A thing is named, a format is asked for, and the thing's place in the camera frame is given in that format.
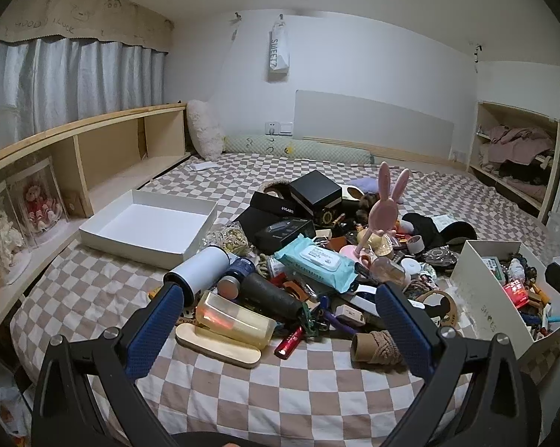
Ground red doll display case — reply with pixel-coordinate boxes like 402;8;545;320
7;158;69;243

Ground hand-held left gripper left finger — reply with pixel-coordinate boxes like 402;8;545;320
31;283;185;447

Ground beige printed valance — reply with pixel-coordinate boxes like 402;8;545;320
0;0;174;50

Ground grey curtain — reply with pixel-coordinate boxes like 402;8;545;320
0;37;166;150

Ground dark blue bottle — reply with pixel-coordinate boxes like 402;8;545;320
217;257;257;299

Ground white headboard panel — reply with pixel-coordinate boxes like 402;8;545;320
295;89;455;160

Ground wooden closet shelf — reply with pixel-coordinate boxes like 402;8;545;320
468;101;560;224

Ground white shallow box lid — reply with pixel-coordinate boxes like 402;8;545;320
79;189;218;271

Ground coiled brown rope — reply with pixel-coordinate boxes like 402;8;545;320
403;277;436;299

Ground red lipstick tube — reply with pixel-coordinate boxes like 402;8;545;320
274;326;306;359

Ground black cylindrical bottle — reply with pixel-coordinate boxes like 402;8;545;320
243;272;305;322

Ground black and white cap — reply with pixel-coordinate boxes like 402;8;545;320
401;213;478;252

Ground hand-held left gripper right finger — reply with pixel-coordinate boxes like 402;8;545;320
375;282;541;447

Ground brown furry hair clip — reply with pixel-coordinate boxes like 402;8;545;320
357;193;378;224

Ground wooden oblong lid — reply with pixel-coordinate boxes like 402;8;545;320
175;323;262;370

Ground clear jar of sticks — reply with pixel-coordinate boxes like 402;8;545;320
370;256;408;287

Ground white fluffy pillow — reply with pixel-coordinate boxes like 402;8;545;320
187;99;225;160

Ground pearl bead strings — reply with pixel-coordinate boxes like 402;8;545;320
205;223;250;257

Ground pile of folded clothes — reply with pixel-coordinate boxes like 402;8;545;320
478;125;556;196

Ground wooden headboard shelf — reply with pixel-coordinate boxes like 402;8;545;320
0;102;192;350

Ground white tumbler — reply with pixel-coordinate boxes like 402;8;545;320
163;245;234;308

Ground black long box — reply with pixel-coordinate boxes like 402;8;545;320
249;191;309;219

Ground green and white packet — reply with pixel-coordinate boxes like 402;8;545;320
482;256;506;280

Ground purple plush toy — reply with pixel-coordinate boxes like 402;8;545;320
347;177;378;194

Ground white hanging paper bag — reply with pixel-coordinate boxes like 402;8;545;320
268;14;291;80

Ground white doll display case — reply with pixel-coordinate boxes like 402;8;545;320
0;186;31;289

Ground clear tape in plastic bag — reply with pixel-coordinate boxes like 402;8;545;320
422;247;460;268

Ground red packet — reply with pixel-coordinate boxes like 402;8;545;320
503;279;529;308

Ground blue wet wipes pack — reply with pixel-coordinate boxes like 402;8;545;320
274;234;359;294

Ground black square box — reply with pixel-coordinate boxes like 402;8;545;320
288;170;343;210

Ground pink bunny stand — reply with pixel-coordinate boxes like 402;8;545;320
340;162;411;261

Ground black flat box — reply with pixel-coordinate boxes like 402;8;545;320
254;218;317;253

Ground white storage box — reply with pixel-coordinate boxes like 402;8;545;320
450;240;560;361

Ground green bolster pillow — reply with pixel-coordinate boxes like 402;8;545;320
223;135;374;165

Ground cardboard tube with twine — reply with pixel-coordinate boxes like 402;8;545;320
351;330;404;366

